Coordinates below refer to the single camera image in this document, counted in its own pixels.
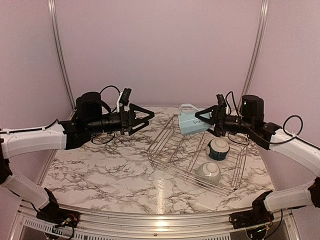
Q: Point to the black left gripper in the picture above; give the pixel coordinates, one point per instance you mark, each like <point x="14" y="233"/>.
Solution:
<point x="126" y="118"/>

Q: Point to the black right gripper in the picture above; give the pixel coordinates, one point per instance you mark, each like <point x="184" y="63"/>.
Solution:
<point x="220" y="122"/>

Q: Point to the light blue mug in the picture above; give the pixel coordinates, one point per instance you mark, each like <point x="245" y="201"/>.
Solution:
<point x="188" y="123"/>

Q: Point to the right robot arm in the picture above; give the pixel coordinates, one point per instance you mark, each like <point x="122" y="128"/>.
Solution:
<point x="272" y="137"/>

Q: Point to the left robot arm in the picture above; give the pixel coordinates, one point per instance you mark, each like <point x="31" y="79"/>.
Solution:
<point x="92" y="116"/>

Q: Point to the dark teal mug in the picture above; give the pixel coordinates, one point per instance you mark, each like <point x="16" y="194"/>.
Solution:
<point x="217" y="149"/>

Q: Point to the pale green bowl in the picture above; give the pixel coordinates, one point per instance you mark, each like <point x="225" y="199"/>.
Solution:
<point x="209" y="172"/>

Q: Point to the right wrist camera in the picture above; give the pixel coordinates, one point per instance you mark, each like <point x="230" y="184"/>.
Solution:
<point x="223" y="103"/>

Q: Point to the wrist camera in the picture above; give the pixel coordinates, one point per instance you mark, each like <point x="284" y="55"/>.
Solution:
<point x="123" y="99"/>
<point x="223" y="103"/>

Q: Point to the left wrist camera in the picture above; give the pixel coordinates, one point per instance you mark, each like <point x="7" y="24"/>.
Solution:
<point x="123" y="99"/>

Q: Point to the metal wire dish rack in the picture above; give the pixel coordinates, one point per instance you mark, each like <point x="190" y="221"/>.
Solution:
<point x="181" y="156"/>

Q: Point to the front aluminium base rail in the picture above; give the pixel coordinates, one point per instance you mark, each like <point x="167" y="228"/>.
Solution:
<point x="108" y="225"/>

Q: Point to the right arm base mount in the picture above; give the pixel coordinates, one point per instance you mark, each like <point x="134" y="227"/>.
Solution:
<point x="249" y="218"/>

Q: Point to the right aluminium frame post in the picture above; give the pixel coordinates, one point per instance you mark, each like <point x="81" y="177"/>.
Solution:
<point x="258" y="43"/>

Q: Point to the aluminium frame post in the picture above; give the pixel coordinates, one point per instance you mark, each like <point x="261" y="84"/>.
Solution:
<point x="258" y="43"/>
<point x="59" y="52"/>

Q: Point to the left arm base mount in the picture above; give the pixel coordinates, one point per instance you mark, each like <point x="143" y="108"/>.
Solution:
<point x="62" y="215"/>

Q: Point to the left aluminium frame post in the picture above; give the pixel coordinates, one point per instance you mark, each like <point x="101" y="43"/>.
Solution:
<point x="59" y="52"/>

